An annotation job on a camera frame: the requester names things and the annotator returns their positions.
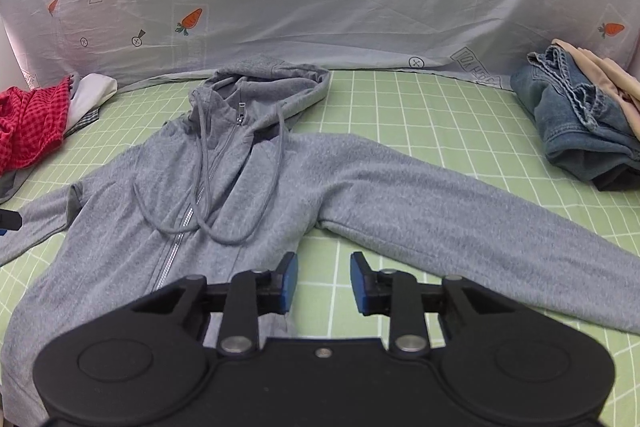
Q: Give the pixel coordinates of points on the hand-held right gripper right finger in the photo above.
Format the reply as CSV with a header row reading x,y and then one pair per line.
x,y
359,282

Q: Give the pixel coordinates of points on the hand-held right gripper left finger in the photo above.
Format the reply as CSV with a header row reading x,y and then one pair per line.
x,y
288,282

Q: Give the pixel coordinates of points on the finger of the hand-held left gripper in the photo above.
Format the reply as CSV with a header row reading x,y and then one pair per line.
x,y
10,221

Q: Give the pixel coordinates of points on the grey zip hoodie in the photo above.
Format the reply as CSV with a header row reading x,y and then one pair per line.
x,y
350,187

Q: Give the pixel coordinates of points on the grey garment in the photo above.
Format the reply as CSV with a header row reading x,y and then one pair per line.
x,y
12,184

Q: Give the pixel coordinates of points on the red checked pants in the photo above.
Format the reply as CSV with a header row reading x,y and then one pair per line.
x,y
35,122

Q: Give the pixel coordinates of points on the blue plaid shirt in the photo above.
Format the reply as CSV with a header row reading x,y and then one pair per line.
x,y
82,121

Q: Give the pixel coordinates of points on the white cloth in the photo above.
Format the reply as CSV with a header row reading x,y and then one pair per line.
x,y
92,97

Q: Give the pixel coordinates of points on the white curved board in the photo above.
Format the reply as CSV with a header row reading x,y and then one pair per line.
x,y
7,52

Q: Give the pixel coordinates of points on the folded blue jeans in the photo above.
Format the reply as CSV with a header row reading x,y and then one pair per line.
x,y
565,122

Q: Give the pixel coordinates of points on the dark cloth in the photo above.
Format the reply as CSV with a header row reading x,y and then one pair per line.
x,y
617,179

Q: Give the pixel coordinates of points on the beige garment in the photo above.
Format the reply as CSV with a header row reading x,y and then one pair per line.
x,y
615,72

